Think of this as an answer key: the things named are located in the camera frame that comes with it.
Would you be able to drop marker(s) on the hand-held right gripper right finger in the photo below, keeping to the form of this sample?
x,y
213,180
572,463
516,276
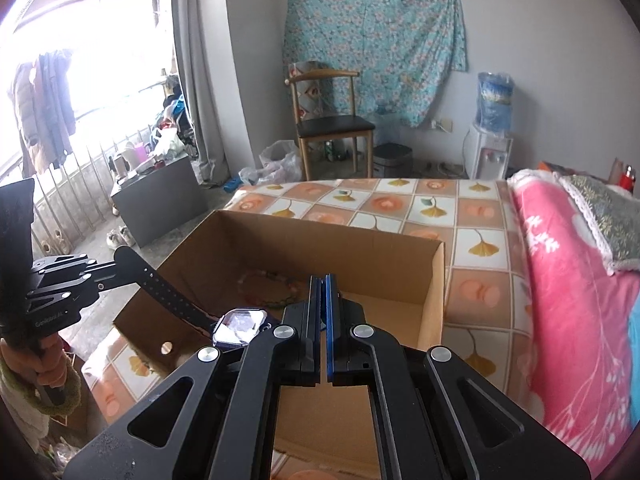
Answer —
x,y
330,310

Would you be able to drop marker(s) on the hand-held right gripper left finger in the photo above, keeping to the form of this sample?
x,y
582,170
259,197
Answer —
x,y
314,305

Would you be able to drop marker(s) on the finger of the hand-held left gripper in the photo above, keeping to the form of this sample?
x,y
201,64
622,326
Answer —
x,y
75,267
75,295

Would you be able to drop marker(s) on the cardboard box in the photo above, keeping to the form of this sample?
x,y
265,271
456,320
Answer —
x,y
320,245

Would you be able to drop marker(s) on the person's left forearm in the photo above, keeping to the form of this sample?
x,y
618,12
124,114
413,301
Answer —
x,y
20,410

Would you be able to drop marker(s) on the person's left hand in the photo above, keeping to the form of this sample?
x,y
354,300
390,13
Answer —
x,y
50,360

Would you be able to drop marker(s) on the pair of pale shoes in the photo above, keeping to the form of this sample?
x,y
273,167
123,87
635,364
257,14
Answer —
x,y
121,238

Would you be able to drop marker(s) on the metal window railing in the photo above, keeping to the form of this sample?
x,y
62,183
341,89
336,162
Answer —
x,y
75,180

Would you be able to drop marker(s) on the dark cabinet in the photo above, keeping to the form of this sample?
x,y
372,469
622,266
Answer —
x,y
160,200

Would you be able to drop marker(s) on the hanging jackets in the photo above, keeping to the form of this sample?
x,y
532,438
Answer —
x,y
40,110

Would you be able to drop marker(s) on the blue slipper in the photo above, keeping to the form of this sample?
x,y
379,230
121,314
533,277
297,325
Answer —
x,y
234,184

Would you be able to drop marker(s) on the clear plastic bag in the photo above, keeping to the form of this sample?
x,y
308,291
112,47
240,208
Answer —
x,y
280,160

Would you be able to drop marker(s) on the patterned plastic tablecloth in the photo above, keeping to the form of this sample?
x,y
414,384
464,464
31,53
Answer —
x,y
480,280

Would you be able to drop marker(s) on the small grey bin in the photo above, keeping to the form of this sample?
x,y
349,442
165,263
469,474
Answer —
x,y
392,160

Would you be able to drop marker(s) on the pile of clothes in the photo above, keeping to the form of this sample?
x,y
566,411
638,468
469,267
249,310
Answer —
x,y
172,120

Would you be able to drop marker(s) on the wooden chair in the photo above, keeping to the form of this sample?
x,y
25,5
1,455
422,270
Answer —
x,y
332,125

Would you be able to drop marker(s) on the white water dispenser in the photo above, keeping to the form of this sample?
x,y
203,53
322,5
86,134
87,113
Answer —
x,y
487,157

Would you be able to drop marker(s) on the grey curtain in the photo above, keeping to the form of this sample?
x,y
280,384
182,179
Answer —
x,y
205,85

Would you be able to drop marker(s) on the pink floral blanket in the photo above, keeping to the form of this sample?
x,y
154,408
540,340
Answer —
x,y
575,310

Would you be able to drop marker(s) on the grey lace-trimmed pillow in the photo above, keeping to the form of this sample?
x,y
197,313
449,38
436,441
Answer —
x,y
610,220

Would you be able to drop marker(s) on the small red bottle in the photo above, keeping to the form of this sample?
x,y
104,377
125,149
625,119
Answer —
x,y
628,176

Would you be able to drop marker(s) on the wall outlet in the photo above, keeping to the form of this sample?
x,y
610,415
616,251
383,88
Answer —
x,y
442,125

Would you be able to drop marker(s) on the teal floral wall cloth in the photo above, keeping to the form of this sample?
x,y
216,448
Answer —
x,y
380,40

